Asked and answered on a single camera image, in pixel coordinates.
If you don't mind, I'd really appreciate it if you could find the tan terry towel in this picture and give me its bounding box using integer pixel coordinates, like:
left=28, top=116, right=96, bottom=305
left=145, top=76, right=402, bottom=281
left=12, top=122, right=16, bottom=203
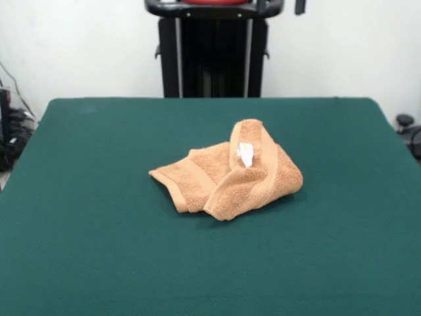
left=148, top=119, right=304, bottom=222

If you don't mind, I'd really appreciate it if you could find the dark green table cloth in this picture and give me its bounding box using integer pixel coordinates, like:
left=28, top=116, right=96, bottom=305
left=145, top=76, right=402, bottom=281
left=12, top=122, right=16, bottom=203
left=0, top=97, right=421, bottom=316

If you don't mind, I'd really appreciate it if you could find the black round caster foot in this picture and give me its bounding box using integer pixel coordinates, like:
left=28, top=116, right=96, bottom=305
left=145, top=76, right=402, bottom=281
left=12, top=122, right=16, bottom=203
left=395, top=113, right=421, bottom=165

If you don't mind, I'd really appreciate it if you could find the black box device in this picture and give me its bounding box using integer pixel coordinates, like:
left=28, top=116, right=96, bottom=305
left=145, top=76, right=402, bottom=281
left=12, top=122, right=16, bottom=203
left=0, top=88, right=12, bottom=171

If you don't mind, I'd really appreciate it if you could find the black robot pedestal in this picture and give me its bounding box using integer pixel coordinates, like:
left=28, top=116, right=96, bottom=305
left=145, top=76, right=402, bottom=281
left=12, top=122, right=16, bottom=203
left=143, top=0, right=284, bottom=99

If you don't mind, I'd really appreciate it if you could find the black cable bundle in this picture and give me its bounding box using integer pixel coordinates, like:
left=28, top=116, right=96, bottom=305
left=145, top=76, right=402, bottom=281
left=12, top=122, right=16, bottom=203
left=6, top=107, right=37, bottom=167

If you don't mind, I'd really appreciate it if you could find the grey wall cable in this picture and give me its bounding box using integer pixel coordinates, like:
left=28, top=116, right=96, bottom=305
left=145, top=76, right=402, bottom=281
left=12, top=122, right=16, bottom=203
left=0, top=61, right=37, bottom=120

